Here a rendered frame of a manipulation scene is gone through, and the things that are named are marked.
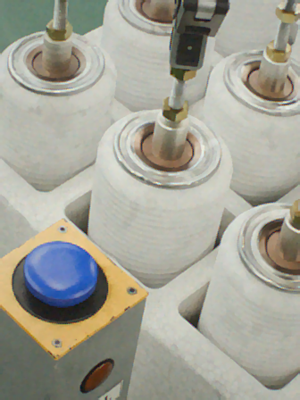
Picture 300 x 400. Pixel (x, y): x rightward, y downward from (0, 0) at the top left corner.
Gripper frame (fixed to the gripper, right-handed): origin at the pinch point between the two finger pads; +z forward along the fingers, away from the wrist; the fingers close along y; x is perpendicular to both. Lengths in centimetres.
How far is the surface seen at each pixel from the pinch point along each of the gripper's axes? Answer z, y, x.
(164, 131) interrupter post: 7.8, 0.9, -0.6
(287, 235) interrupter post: 8.3, 8.7, 7.6
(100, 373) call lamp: 8.6, 20.3, -3.8
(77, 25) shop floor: 35, -45, -8
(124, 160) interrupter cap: 10.0, 1.8, -3.0
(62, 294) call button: 2.6, 19.3, -6.3
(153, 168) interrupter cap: 10.1, 2.2, -1.1
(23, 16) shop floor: 35, -46, -15
